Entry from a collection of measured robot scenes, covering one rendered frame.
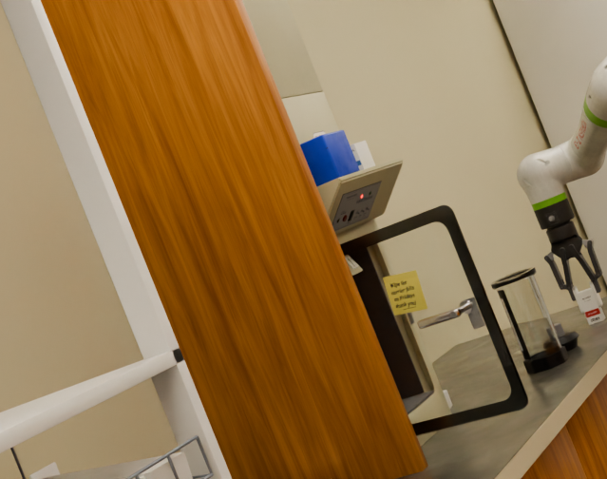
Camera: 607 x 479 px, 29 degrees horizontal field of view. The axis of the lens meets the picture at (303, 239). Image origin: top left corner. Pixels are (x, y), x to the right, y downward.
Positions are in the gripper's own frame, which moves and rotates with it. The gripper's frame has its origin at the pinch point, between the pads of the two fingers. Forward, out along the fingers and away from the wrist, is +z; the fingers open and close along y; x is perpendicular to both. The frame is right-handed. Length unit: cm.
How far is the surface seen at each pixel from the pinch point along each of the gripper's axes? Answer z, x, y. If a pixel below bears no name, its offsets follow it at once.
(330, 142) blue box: -57, -93, -14
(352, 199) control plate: -45, -87, -16
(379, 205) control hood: -42, -69, -18
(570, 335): 3.6, -28.3, -0.8
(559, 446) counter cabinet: 15, -82, 3
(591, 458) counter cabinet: 23, -69, 4
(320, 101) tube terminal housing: -68, -67, -23
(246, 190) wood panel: -54, -103, -30
